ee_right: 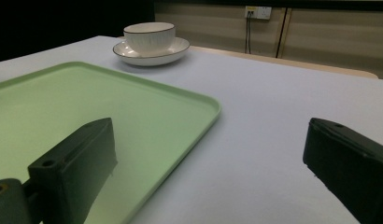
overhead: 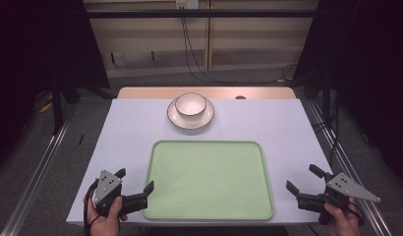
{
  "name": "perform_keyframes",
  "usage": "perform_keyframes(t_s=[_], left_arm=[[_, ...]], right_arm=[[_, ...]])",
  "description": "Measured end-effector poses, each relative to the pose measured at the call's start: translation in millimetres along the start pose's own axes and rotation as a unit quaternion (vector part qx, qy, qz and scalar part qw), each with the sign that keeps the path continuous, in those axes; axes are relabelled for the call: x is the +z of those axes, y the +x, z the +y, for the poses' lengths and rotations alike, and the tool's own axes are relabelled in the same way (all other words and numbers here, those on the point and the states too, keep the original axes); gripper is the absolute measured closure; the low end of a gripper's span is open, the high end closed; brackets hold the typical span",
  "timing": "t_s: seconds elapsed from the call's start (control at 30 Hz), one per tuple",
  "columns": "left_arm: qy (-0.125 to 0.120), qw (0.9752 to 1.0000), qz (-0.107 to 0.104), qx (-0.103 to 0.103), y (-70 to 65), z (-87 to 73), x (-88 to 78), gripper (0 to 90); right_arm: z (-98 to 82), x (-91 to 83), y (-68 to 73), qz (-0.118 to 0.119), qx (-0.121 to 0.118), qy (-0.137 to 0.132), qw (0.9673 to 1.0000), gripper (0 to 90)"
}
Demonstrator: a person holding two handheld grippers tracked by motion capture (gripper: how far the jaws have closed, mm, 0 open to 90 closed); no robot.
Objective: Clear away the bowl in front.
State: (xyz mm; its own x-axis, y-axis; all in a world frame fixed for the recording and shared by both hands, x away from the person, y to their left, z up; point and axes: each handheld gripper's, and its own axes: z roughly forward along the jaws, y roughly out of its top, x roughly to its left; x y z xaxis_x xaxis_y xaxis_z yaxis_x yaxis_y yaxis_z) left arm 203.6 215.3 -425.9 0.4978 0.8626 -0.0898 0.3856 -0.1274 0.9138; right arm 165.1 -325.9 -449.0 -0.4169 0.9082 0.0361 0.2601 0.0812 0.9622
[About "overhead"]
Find black horizontal metal bar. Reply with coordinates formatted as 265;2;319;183
86;9;319;20

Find white bowl with dark rim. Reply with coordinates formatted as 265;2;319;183
174;91;207;118

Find white wall socket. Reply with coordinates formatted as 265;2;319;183
175;0;201;10

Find white plate with dark rim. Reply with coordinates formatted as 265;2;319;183
166;96;215;131

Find light green tray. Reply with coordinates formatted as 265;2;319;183
141;140;275;221

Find metal floor rail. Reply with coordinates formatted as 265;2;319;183
308;100;393;236
0;104;77;236

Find wooden table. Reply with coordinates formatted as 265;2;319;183
117;86;297;100

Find person's left hand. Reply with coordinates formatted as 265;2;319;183
86;196;129;236

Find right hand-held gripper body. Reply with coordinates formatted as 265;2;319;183
295;172;381;226

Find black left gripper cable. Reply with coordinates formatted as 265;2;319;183
83;181;103;236

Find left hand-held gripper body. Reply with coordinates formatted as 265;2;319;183
93;169;148;218

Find black metal stand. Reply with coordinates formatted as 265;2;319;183
51;78;65;135
321;69;332;130

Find black curtain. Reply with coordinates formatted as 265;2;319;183
292;0;403;190
0;0;110;173

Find person's right hand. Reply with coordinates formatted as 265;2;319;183
323;196;362;236

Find black hanging power cable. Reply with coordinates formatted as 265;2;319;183
179;7;297;86

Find white table mat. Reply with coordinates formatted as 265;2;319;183
65;97;333;227

